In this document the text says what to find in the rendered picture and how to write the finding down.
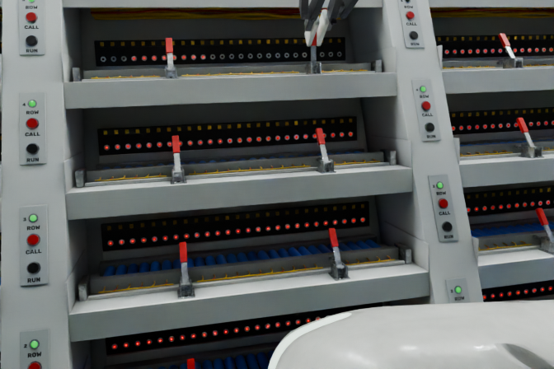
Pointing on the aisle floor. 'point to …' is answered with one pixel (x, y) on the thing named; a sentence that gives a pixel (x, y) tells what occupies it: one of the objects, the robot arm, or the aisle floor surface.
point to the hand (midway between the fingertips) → (316, 28)
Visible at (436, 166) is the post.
